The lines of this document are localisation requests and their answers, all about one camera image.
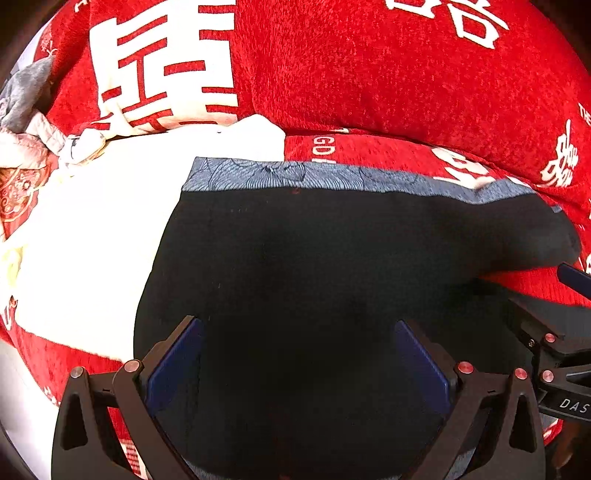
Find black pants grey lining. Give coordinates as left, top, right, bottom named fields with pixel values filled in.
left=134, top=158, right=581, bottom=479

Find red blanket white characters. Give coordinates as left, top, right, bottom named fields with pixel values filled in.
left=1, top=127, right=590, bottom=479

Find white bed sheet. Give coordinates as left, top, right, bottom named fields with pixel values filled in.
left=1, top=115, right=286, bottom=360

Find red folded quilt white characters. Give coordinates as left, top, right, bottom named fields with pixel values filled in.
left=34, top=0, right=591, bottom=218

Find grey cloth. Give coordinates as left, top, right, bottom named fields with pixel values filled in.
left=1, top=56, right=53, bottom=133

